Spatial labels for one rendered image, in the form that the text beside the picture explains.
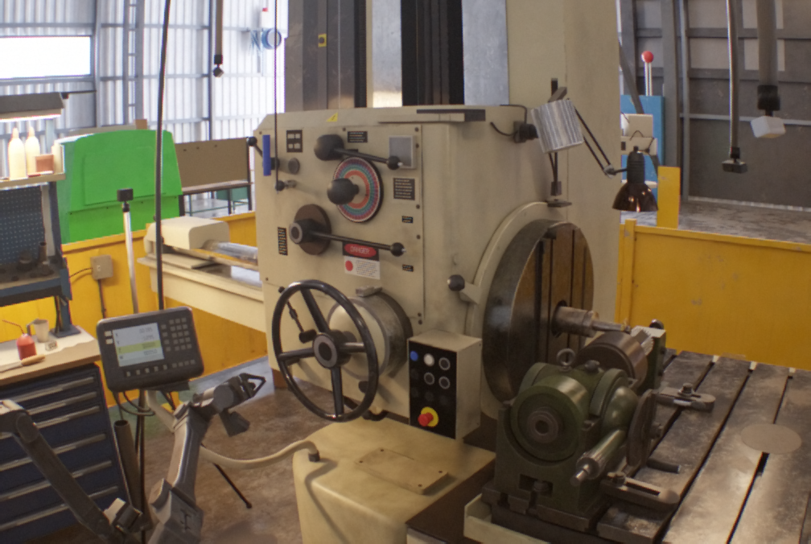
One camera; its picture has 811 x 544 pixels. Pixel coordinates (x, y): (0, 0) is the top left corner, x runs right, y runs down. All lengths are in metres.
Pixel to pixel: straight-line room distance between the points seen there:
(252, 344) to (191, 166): 5.50
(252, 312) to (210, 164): 7.52
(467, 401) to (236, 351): 3.32
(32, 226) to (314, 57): 1.56
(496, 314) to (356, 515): 0.94
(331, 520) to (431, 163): 1.37
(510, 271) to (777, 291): 2.36
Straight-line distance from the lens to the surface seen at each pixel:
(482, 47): 2.28
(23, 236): 3.18
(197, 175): 10.02
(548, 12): 2.18
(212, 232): 3.08
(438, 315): 1.65
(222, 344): 4.67
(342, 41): 2.73
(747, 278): 3.81
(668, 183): 7.36
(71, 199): 5.30
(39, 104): 2.95
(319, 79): 2.81
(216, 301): 2.93
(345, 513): 2.31
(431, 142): 1.59
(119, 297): 4.16
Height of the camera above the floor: 1.87
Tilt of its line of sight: 11 degrees down
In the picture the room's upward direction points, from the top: 1 degrees counter-clockwise
